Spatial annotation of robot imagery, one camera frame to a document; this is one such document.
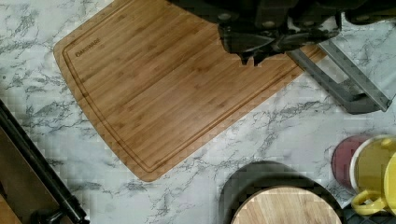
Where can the dark dish rack corner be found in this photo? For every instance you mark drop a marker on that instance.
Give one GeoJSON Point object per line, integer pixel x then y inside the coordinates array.
{"type": "Point", "coordinates": [380, 218]}

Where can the dark red round coaster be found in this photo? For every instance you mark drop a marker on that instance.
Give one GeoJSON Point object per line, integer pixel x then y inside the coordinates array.
{"type": "Point", "coordinates": [342, 157]}

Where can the black appliance at left edge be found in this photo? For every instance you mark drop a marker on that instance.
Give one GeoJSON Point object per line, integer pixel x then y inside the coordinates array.
{"type": "Point", "coordinates": [31, 192]}

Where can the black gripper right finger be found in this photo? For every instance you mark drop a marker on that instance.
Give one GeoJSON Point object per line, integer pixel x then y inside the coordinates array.
{"type": "Point", "coordinates": [294, 38]}

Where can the round wooden lid black rim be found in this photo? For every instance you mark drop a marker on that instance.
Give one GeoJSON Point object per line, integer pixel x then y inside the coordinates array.
{"type": "Point", "coordinates": [270, 192]}

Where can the bamboo cutting board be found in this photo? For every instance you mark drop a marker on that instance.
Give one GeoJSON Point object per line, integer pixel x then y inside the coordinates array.
{"type": "Point", "coordinates": [156, 84]}

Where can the yellow mug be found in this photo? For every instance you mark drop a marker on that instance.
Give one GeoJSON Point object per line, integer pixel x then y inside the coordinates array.
{"type": "Point", "coordinates": [373, 176]}

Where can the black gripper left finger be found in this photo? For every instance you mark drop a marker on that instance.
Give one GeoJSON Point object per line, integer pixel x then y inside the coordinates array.
{"type": "Point", "coordinates": [244, 44]}

